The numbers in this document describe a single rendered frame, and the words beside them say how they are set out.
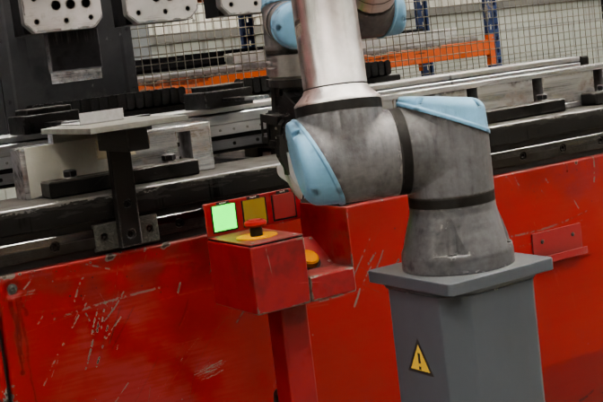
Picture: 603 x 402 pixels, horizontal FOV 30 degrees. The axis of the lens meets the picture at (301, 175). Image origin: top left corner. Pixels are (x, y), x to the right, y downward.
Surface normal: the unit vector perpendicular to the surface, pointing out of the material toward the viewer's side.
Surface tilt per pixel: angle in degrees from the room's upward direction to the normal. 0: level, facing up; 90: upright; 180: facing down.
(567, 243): 90
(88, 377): 90
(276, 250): 90
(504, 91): 90
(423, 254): 73
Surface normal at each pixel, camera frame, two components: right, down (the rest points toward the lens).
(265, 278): 0.52, 0.03
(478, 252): 0.24, -0.23
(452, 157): 0.11, 0.12
